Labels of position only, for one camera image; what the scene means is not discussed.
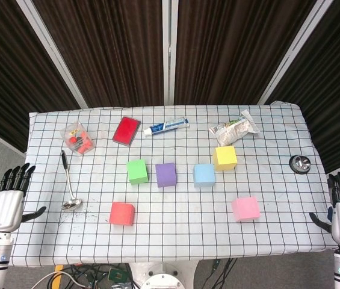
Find light blue foam cube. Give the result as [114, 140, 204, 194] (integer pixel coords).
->
[193, 164, 216, 188]

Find red ink pad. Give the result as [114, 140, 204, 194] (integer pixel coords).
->
[112, 116, 141, 147]

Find clear box with red caps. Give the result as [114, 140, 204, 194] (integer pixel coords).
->
[60, 120, 95, 157]

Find white partition frame post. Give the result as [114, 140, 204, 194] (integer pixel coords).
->
[256, 0, 335, 105]
[162, 0, 179, 106]
[16, 0, 89, 109]

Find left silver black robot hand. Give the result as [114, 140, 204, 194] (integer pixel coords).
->
[0, 162, 47, 233]

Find yellow foam cube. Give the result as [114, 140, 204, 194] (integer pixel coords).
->
[212, 145, 238, 172]

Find blue white toothpaste tube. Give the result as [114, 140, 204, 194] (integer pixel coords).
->
[143, 117, 190, 137]

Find pink foam cube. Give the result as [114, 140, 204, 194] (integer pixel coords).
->
[232, 196, 261, 223]

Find purple foam cube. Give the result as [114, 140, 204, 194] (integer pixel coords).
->
[155, 163, 177, 188]

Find metal ladle with black handle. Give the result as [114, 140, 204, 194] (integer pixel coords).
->
[61, 149, 83, 211]

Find red foam cube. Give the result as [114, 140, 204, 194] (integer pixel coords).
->
[109, 202, 136, 226]

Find white cable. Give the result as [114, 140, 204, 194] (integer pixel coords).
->
[31, 270, 88, 289]

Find tangled black cables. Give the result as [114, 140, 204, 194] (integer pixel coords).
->
[67, 263, 136, 289]

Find brown fabric partition panel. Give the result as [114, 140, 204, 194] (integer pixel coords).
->
[174, 0, 320, 106]
[0, 0, 80, 153]
[32, 0, 164, 108]
[265, 0, 340, 173]

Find small black metal cup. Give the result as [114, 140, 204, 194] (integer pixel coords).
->
[289, 155, 312, 175]

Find white grid tablecloth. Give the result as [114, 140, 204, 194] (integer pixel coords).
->
[8, 101, 339, 267]

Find green circuit board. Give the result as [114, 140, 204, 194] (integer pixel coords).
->
[108, 266, 128, 283]

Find black hanging cables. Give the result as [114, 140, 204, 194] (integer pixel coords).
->
[210, 258, 240, 289]

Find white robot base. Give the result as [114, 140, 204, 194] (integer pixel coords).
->
[128, 260, 200, 289]

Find crumpled snack bag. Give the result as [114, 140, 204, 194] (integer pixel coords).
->
[208, 110, 261, 148]

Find green foam cube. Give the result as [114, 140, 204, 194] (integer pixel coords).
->
[126, 159, 149, 185]

